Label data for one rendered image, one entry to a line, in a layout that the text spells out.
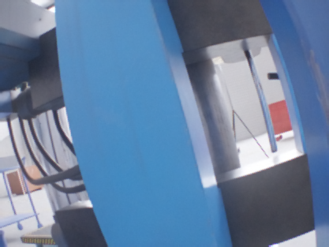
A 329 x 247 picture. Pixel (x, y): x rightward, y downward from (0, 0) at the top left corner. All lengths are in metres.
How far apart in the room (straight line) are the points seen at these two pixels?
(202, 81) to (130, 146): 0.48
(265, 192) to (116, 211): 0.33
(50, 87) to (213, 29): 0.41
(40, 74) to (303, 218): 0.74
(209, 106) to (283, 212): 0.39
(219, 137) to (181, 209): 0.47
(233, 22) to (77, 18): 0.34
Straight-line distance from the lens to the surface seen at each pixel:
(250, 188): 0.73
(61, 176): 0.79
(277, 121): 8.21
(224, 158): 0.95
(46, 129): 2.23
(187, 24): 0.75
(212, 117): 0.95
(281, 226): 0.76
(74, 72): 0.56
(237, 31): 0.74
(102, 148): 0.53
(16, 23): 0.83
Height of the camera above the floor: 0.71
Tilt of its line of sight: 2 degrees up
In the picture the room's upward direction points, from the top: 15 degrees counter-clockwise
